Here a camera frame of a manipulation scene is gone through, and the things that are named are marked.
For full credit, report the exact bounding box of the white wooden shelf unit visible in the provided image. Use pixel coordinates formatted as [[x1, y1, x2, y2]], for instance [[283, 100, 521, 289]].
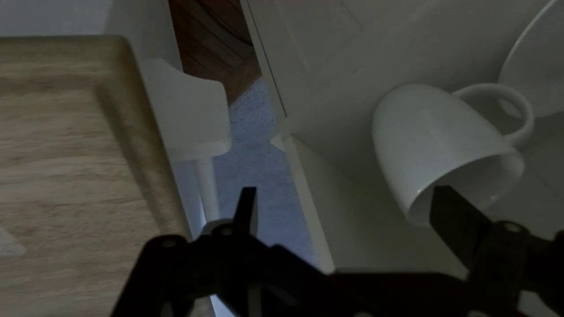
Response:
[[239, 0, 564, 317]]

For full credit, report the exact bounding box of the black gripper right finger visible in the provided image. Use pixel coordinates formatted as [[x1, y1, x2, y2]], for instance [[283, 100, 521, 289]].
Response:
[[429, 185, 564, 317]]

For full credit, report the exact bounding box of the white cart rail bracket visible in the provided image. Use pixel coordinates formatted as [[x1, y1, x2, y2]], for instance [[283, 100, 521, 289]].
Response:
[[139, 56, 232, 230]]

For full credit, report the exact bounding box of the white cup with handle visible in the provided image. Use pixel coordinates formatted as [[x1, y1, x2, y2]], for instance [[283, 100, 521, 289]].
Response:
[[369, 81, 537, 229]]

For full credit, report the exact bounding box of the small plain white plate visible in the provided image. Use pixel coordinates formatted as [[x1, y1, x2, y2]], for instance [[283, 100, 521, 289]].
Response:
[[496, 0, 564, 119]]

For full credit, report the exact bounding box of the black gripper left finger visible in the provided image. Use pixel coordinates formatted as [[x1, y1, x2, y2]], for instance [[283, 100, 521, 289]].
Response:
[[110, 186, 331, 317]]

